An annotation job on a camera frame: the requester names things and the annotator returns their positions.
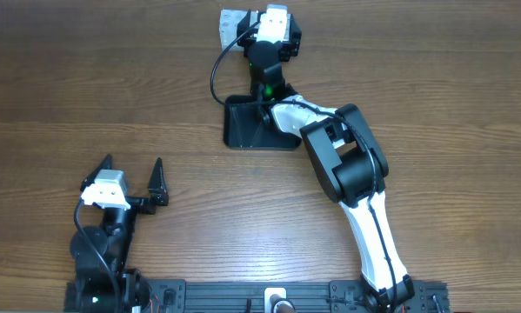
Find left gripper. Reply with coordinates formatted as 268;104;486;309
79;153;170;215

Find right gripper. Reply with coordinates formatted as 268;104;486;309
237;9;303;62

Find clear test tube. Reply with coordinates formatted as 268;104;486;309
250;119;268;148
230;105;245;148

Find black tray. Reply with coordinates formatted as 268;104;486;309
223;94;304;151

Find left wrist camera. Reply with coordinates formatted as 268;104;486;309
79;169;131;211

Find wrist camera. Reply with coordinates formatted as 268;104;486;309
256;3;292;43
79;169;131;211

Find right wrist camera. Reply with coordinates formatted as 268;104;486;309
256;3;292;43

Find black cable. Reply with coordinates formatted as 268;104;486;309
72;200;123;313
210;20;379;205

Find mounting rail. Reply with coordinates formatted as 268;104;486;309
63;277;451;313

